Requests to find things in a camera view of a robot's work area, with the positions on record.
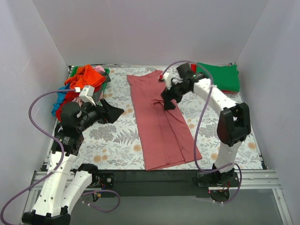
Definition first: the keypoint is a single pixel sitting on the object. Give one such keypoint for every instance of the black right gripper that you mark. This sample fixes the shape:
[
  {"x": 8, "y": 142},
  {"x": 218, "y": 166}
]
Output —
[{"x": 170, "y": 94}]

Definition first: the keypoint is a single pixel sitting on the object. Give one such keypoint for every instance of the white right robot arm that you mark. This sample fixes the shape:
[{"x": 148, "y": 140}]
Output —
[{"x": 233, "y": 124}]

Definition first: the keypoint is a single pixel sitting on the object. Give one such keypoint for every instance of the floral patterned table mat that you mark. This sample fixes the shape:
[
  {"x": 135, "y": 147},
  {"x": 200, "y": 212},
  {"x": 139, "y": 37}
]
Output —
[{"x": 117, "y": 146}]

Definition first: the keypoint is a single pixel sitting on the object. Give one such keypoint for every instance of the grey crumpled t-shirt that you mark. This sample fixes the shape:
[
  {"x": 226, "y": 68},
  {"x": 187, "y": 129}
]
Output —
[{"x": 100, "y": 93}]

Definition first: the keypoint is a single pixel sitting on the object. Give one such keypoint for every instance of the red crumpled t-shirt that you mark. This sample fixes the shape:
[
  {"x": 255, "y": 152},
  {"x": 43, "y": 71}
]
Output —
[{"x": 68, "y": 98}]

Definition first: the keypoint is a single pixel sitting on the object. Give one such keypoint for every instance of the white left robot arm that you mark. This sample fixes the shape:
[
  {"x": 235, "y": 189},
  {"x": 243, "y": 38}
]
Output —
[{"x": 57, "y": 199}]

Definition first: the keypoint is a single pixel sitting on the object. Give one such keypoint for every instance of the orange crumpled t-shirt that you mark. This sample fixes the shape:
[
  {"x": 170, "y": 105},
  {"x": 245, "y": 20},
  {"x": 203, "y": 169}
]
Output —
[{"x": 84, "y": 76}]

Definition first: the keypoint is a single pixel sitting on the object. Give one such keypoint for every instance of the green plastic laundry tray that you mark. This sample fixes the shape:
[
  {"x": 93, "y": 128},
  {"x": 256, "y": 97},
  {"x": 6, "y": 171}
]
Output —
[{"x": 98, "y": 77}]

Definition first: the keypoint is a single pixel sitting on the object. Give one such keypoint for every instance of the light pink crumpled t-shirt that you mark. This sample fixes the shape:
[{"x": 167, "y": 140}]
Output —
[{"x": 99, "y": 69}]

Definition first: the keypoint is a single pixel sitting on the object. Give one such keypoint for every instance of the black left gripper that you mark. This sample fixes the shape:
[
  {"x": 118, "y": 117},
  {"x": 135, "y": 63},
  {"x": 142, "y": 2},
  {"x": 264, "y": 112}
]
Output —
[{"x": 102, "y": 111}]

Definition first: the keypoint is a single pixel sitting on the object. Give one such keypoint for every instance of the dusty rose t-shirt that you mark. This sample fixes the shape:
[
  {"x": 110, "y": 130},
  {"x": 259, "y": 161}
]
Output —
[{"x": 165, "y": 136}]

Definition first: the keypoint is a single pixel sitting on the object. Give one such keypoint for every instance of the green folded t-shirt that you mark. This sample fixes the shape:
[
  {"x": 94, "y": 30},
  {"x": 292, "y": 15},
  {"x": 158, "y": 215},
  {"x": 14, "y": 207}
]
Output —
[{"x": 226, "y": 78}]

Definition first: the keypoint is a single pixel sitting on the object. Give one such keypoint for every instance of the blue crumpled t-shirt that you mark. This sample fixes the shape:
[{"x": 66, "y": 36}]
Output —
[{"x": 60, "y": 99}]

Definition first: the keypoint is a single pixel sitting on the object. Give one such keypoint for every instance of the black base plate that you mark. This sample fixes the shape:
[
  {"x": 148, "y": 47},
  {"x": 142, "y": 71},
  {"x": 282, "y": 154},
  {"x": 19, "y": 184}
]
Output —
[{"x": 141, "y": 183}]

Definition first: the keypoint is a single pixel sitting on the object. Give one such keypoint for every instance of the pink folded t-shirt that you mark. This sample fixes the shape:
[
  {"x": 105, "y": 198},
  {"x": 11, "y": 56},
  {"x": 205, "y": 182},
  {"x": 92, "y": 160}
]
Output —
[{"x": 229, "y": 92}]

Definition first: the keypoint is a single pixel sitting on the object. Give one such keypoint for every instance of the red folded t-shirt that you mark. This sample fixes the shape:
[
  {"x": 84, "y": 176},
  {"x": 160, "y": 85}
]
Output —
[{"x": 193, "y": 67}]

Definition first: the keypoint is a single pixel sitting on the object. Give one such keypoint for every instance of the aluminium frame rail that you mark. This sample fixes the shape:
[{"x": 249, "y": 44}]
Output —
[{"x": 260, "y": 202}]

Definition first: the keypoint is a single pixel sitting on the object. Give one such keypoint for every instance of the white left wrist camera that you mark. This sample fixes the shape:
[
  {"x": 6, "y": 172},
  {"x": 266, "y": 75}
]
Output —
[{"x": 86, "y": 94}]

